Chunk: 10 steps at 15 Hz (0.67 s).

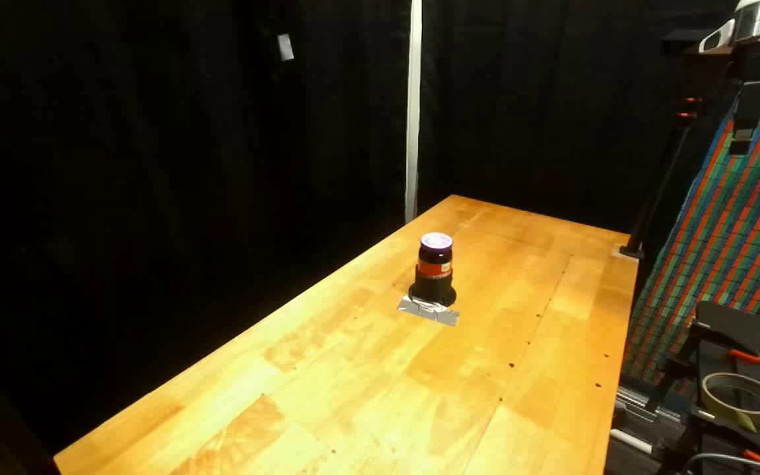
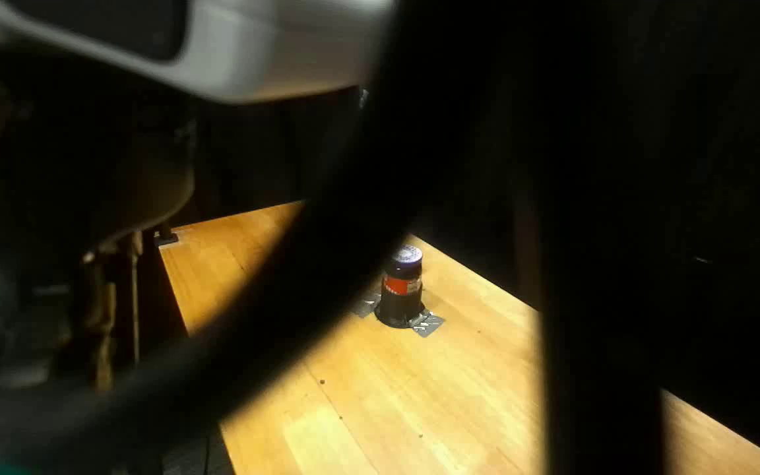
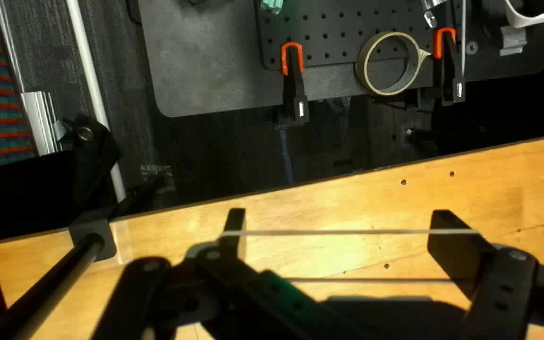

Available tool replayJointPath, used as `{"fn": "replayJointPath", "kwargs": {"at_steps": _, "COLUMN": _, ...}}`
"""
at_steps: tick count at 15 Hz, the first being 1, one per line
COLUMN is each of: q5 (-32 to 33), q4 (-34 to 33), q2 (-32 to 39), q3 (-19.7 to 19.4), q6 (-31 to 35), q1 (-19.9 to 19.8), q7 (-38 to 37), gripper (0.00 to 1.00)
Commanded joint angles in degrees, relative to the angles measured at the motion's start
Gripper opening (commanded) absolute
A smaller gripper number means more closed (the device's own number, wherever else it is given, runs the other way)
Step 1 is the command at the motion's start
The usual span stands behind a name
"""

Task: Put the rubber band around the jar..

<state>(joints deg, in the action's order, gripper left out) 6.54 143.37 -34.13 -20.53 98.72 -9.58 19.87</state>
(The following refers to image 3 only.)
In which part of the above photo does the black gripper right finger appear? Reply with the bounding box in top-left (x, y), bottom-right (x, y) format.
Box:
top-left (427, 210), bottom-right (544, 340)

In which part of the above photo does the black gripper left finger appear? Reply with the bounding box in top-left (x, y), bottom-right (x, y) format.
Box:
top-left (93, 208), bottom-right (372, 340)

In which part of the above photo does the white rubber band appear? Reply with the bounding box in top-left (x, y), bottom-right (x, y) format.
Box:
top-left (221, 228), bottom-right (480, 236)

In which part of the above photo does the black tripod rod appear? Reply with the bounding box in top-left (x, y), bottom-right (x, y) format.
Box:
top-left (0, 234), bottom-right (104, 340)

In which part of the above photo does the grey floor mat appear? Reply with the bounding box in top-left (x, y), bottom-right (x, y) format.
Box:
top-left (138, 0), bottom-right (544, 117)

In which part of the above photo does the left orange black clamp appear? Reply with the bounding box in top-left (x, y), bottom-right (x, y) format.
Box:
top-left (280, 41), bottom-right (308, 126)

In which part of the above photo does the orange black clamp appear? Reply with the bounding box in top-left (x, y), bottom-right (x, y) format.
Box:
top-left (280, 41), bottom-right (308, 126)
top-left (433, 26), bottom-right (465, 106)

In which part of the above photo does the roll of masking tape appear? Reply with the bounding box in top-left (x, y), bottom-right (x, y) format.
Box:
top-left (355, 32), bottom-right (429, 96)

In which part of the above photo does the right orange black clamp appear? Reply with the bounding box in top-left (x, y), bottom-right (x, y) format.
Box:
top-left (433, 26), bottom-right (465, 106)

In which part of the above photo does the black perforated board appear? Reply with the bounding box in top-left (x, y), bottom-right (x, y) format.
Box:
top-left (255, 0), bottom-right (435, 70)

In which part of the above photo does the white pole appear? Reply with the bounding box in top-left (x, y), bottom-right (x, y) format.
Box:
top-left (64, 0), bottom-right (127, 202)

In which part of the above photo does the black table clamp bracket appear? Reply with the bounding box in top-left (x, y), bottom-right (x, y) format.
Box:
top-left (68, 115), bottom-right (121, 261)

